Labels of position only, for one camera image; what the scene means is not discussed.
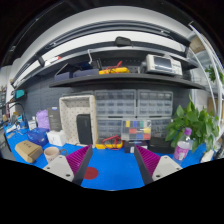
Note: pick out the brown cardboard box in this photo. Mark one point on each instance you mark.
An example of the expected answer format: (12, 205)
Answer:
(29, 151)

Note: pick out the black rectangular device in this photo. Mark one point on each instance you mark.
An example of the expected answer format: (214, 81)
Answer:
(84, 129)

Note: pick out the purple plastic bag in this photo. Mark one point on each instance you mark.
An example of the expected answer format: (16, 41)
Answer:
(42, 119)

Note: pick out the beige ceramic mug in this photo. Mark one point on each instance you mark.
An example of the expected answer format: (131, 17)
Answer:
(51, 153)

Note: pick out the dark grey carton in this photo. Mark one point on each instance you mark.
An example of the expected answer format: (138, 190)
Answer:
(54, 119)

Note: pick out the green potted plant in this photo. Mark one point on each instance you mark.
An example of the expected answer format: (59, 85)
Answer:
(204, 126)

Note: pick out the yellow clamp meter on shelf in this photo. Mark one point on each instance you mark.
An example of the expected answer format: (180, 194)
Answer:
(119, 68)

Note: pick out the clear organizer with coloured parts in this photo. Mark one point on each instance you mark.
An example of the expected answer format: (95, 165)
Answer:
(136, 130)

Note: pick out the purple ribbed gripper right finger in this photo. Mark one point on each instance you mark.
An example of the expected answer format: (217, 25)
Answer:
(153, 167)

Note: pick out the beige perforated tray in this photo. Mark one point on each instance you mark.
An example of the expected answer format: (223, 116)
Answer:
(70, 107)

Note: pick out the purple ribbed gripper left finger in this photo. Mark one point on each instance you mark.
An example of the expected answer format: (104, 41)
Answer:
(73, 166)

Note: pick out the dark grey shelf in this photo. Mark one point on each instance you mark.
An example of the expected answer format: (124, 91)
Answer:
(127, 78)

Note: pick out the red round coaster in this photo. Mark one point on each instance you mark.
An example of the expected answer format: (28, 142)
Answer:
(91, 173)

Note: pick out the clear bottle with pink label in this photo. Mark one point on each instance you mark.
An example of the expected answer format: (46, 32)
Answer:
(183, 145)

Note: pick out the dark blue bin on shelf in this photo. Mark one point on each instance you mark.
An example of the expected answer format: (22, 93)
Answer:
(84, 73)

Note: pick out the grey small parts drawer cabinet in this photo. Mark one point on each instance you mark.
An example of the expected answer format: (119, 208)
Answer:
(114, 106)

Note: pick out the white oscilloscope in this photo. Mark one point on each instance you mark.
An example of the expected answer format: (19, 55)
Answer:
(163, 65)

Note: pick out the white cardboard box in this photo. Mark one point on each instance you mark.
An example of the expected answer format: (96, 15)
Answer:
(56, 138)

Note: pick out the blue plastic box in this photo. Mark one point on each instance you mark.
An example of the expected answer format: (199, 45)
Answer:
(38, 136)

